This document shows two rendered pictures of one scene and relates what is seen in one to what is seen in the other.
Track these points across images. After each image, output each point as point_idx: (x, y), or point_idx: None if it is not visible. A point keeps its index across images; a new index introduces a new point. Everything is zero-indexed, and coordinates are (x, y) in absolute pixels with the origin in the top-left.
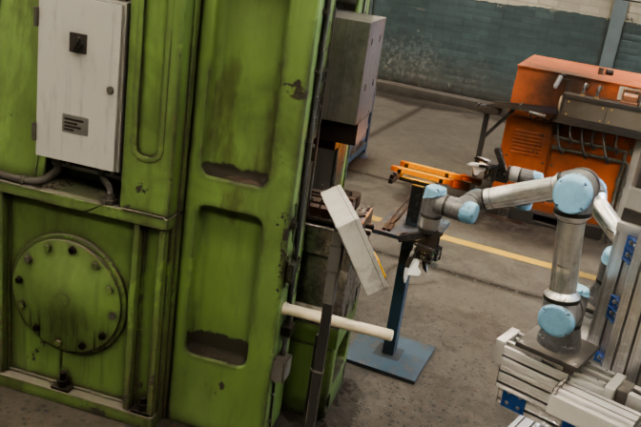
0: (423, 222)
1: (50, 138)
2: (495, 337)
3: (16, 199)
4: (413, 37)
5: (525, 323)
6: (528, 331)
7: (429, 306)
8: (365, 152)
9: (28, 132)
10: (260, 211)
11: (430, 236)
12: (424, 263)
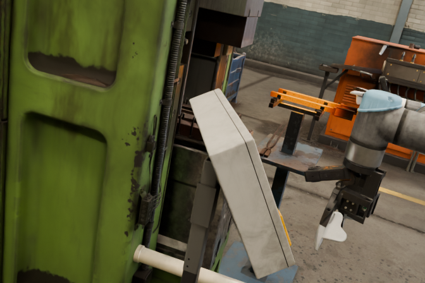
0: (356, 153)
1: None
2: (348, 255)
3: None
4: (267, 33)
5: (370, 240)
6: (375, 248)
7: (288, 221)
8: (236, 99)
9: None
10: (105, 123)
11: (366, 177)
12: (343, 215)
